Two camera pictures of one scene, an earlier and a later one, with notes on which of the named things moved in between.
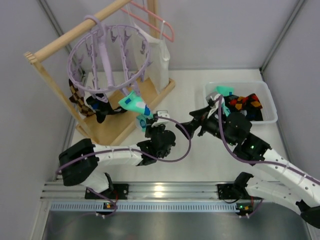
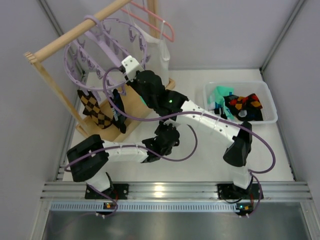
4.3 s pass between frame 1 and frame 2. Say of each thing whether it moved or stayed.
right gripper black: moved
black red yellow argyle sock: stayed
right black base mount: stayed
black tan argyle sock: moved
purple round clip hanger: moved
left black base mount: stayed
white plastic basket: stayed
